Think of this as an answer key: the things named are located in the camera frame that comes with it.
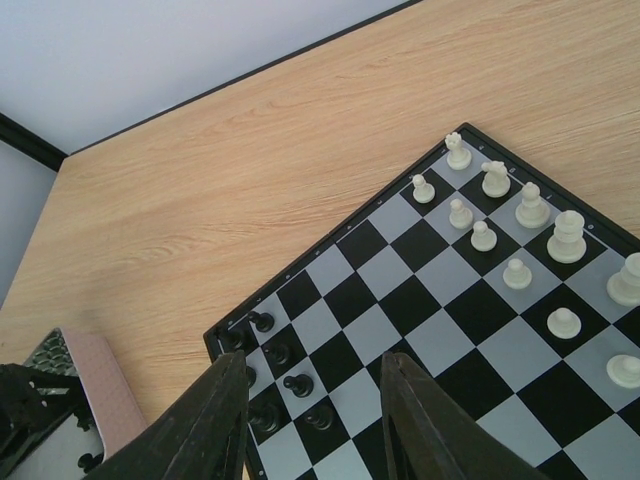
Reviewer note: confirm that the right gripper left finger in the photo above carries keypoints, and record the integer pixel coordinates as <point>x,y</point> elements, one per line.
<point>202,435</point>

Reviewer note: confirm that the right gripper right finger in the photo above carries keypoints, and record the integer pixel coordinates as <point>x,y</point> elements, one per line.
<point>428,436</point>

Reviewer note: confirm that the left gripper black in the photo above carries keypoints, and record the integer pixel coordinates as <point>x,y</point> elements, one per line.
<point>34,403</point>

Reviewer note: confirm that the black rook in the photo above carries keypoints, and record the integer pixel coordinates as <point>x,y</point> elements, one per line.
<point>235,340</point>

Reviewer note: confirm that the black pawn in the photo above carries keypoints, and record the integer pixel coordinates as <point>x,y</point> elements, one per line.
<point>301,385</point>
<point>263,322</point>
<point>278,354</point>

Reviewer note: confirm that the pink tin with black pieces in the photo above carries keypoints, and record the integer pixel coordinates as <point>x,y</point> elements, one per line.
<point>110,404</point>

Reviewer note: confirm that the black pieces pile in tin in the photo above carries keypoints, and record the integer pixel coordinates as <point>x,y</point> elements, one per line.
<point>92,448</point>

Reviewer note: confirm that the black grey chess board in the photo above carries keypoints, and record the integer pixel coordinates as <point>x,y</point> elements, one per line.
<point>396,276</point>

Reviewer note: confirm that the white pawn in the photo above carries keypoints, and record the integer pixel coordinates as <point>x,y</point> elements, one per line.
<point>624,370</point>
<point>461,217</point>
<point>563,323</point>
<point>517,275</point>
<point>423,191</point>
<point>483,238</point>

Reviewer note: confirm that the white queen piece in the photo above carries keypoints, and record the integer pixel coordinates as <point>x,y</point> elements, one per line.
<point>566,244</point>

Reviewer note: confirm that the white bishop far side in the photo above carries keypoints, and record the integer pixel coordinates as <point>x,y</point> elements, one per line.
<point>533,212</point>

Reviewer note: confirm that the white king piece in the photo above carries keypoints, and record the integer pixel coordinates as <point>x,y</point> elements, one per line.
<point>623,286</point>

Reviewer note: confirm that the white knight far side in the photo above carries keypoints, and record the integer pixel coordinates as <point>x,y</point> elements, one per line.
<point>496,182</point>

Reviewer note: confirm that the white rook far corner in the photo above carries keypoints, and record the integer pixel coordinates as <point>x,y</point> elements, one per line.
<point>458,157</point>

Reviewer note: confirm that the black aluminium frame rail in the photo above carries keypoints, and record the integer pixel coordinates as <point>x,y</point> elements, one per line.
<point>30,144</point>

